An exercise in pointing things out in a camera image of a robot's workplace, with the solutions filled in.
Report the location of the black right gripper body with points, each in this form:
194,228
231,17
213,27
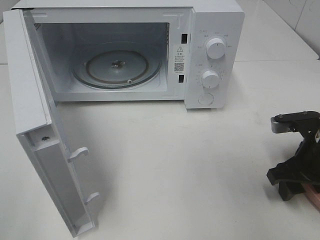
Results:
307,157

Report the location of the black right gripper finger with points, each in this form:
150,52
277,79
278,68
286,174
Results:
291,179

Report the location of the pink round plate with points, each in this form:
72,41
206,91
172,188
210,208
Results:
313,196

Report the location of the white round door button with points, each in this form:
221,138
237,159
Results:
206,99

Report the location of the white microwave door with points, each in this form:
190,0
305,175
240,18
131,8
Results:
38,125

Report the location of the white lower microwave knob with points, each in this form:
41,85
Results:
210,79

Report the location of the white microwave knob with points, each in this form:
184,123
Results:
210,79
216,47

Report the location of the white upper microwave knob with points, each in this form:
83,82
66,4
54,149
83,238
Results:
216,47

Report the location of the white microwave oven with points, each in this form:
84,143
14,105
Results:
76,30

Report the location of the white warning label sticker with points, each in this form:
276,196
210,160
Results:
179,58

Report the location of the glass microwave turntable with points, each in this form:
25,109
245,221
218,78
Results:
117,69

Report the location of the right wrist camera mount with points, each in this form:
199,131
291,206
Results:
292,121

